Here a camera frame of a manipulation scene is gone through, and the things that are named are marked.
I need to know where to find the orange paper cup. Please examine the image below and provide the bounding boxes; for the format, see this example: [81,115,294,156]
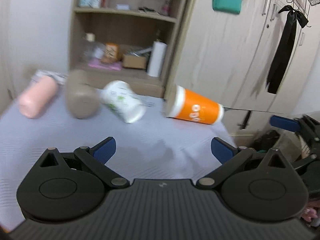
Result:
[164,85,225,125]

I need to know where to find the white floral paper cup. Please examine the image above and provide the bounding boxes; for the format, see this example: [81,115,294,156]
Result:
[100,80,146,124]

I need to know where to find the beige plastic cup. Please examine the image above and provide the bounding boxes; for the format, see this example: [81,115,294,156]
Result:
[66,69,100,119]

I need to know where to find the pink plastic cup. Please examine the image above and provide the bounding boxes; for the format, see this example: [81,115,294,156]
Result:
[18,76,59,119]

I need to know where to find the light grey patterned tablecloth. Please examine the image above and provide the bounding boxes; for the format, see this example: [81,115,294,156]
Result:
[1,94,233,230]

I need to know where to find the tissue pack stack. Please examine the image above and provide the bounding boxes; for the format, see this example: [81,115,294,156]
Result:
[31,69,68,86]

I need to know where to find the light wood wardrobe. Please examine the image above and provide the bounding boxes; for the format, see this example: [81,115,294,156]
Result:
[168,0,319,139]

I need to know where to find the pink flat box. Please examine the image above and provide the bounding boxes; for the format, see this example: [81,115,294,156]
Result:
[88,58,122,71]

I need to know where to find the small cardboard box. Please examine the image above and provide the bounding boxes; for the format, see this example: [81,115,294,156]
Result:
[122,53,147,69]

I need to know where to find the orange floral small box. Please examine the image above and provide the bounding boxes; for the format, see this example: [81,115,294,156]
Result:
[101,43,120,64]

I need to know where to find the black ribbon bow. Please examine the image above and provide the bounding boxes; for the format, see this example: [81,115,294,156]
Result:
[266,5,309,94]

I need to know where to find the clear bottle beige cap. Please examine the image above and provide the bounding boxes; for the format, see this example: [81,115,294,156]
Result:
[82,33,95,62]

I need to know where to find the white paper towel roll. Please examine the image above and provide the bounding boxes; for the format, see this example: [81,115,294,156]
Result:
[147,41,167,77]

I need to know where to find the wooden open shelf unit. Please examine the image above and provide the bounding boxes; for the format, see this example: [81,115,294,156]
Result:
[69,0,190,98]

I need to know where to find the pink small bottle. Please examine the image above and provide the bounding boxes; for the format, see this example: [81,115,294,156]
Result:
[161,0,171,16]

